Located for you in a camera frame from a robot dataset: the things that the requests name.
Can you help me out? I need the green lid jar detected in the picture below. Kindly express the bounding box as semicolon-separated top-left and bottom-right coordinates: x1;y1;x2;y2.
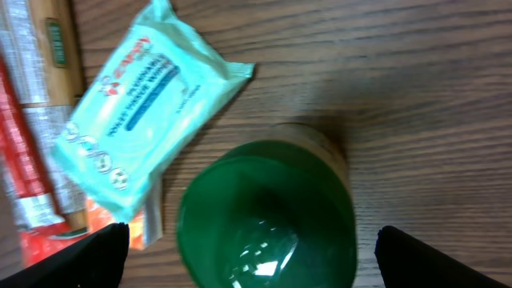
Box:
176;123;358;287

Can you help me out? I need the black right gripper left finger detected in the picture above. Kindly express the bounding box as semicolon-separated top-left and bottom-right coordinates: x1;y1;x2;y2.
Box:
1;223;130;288

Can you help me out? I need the orange spaghetti package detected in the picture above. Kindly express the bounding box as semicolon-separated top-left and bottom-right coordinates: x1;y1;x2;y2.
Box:
0;0;163;268

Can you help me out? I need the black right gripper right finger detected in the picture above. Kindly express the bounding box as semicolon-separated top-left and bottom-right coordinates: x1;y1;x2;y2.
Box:
374;226;508;288

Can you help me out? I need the teal wet wipes pack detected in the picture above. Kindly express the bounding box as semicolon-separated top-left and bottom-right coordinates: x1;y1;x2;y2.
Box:
52;0;254;222

